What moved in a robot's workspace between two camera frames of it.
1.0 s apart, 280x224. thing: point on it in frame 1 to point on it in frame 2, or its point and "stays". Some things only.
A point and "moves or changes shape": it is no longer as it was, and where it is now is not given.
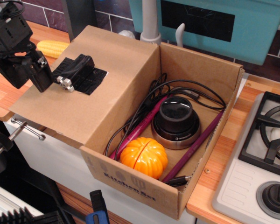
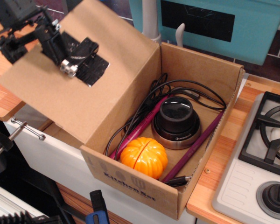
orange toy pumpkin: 146,155 stays
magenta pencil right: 174,170 stays
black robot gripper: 10,34 to 12,14
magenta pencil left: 143,123 stays
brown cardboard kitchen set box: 146,115 moves or changes shape
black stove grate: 267,143 stays
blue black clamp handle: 100,215 stays
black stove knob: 273,198 stays
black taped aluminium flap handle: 79,74 to 90,66
